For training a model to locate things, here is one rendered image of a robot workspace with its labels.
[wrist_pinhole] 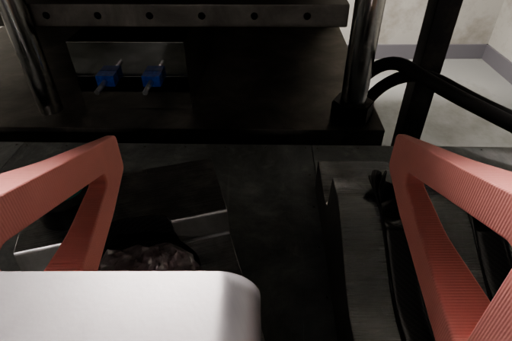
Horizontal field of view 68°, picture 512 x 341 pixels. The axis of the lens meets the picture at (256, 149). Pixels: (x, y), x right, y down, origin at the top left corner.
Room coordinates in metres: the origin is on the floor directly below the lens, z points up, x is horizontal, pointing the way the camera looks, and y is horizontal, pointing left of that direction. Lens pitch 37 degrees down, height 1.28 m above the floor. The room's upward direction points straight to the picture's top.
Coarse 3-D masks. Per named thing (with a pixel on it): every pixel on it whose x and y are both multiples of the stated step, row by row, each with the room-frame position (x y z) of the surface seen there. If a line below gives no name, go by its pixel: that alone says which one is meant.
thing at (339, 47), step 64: (0, 64) 1.11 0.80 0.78; (64, 64) 1.11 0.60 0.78; (256, 64) 1.10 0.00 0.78; (320, 64) 1.09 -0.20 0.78; (0, 128) 0.75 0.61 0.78; (64, 128) 0.75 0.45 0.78; (128, 128) 0.74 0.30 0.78; (192, 128) 0.74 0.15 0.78; (256, 128) 0.74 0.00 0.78; (320, 128) 0.74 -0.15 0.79
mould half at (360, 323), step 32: (320, 192) 0.46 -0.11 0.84; (352, 192) 0.36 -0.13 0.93; (352, 224) 0.31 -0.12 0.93; (448, 224) 0.31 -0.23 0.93; (352, 256) 0.28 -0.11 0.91; (384, 256) 0.28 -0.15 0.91; (352, 288) 0.25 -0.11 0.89; (384, 288) 0.25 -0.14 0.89; (352, 320) 0.21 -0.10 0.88; (384, 320) 0.21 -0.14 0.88
